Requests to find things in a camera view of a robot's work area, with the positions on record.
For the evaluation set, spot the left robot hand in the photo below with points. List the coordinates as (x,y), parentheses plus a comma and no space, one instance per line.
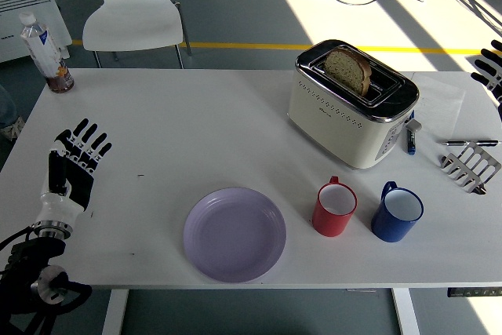
(74,178)

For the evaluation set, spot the yellow floor tape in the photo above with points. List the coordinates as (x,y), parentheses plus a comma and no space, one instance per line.
(243,46)

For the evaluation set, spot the black table control panel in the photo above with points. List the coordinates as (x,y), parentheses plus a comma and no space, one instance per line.
(474,292)

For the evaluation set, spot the metal toast rack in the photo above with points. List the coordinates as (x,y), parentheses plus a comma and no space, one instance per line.
(470,170)

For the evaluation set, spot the white paper sheet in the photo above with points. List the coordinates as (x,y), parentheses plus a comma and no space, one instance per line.
(443,103)

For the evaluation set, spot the cream toaster with chrome top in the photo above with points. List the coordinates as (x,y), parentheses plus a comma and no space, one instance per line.
(333,123)

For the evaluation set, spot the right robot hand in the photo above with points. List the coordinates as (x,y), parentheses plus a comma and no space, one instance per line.
(492,70)

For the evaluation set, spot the person's shoe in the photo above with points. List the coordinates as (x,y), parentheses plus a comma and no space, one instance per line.
(13,129)

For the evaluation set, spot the bread slice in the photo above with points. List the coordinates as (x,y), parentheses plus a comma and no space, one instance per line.
(347,70)

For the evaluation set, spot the black ballpoint pen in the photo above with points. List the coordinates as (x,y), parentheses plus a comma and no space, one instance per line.
(466,141)

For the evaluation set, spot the purple plate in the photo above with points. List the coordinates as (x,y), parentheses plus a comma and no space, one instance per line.
(235,237)

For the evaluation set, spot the clear plastic drink bottle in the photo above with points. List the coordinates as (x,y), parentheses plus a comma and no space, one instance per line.
(43,52)

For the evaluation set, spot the red mug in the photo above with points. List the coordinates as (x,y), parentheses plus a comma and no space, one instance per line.
(329,223)

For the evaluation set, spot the blue marker pen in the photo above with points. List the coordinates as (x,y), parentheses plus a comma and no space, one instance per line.
(410,143)

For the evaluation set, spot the person's leg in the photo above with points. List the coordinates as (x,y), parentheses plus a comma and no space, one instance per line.
(4,105)

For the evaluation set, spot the white chair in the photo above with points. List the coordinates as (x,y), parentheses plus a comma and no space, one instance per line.
(133,17)

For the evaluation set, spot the white table leg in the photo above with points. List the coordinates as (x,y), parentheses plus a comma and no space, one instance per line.
(406,311)
(114,311)

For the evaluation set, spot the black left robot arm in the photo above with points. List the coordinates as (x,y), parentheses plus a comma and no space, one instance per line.
(27,264)

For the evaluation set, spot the blue mug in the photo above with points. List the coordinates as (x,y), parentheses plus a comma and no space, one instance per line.
(388,229)

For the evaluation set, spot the white panel heater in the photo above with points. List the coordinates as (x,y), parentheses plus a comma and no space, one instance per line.
(23,9)

